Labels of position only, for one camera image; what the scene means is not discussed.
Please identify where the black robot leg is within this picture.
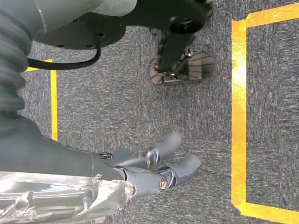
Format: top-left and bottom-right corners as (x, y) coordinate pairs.
(158, 29), (196, 73)

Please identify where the black robot lower body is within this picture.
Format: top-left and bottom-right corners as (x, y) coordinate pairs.
(32, 0), (214, 51)

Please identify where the clear plastic cover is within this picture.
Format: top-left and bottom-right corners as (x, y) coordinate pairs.
(0, 171), (137, 224)

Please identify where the black body cable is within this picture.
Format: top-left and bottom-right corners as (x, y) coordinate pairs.
(27, 46), (102, 71)

